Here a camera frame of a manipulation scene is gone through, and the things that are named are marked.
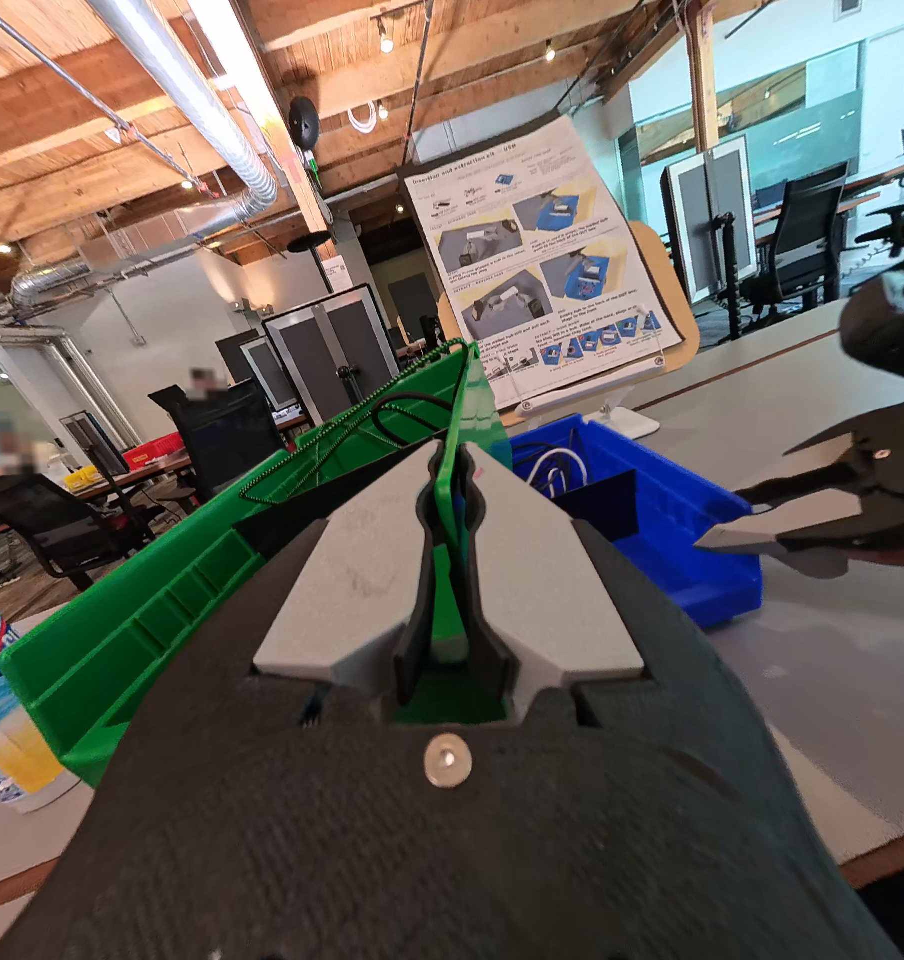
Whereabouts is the green plastic bin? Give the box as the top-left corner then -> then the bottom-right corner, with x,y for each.
0,339 -> 513,789

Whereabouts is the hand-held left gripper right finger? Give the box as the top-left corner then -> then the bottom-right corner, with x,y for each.
458,442 -> 645,725

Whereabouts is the silver ceiling duct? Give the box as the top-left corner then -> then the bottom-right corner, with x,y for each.
9,0 -> 280,305

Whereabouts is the printed instruction sheet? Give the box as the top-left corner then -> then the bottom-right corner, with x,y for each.
403,112 -> 685,410

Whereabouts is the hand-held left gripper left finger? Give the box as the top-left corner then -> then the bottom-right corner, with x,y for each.
253,441 -> 444,706

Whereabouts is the wipes canister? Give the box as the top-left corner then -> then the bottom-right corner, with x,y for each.
0,588 -> 81,815

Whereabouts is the green braided cable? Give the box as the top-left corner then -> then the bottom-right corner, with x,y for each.
240,341 -> 474,505

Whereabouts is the white usb cable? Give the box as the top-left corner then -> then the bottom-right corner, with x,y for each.
530,448 -> 589,498

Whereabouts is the black bin divider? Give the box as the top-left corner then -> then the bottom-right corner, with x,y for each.
555,468 -> 638,543

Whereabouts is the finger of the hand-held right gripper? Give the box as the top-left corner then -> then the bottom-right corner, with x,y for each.
694,493 -> 865,556

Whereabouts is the black office chair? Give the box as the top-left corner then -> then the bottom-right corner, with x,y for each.
148,378 -> 289,520
0,472 -> 154,594
765,161 -> 852,310

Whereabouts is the blue plastic bin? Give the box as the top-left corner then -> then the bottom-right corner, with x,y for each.
508,412 -> 764,631

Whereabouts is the black cable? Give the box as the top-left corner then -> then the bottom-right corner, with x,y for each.
371,392 -> 454,453
510,441 -> 573,496

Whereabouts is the red box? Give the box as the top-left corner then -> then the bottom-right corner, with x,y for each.
122,433 -> 192,471

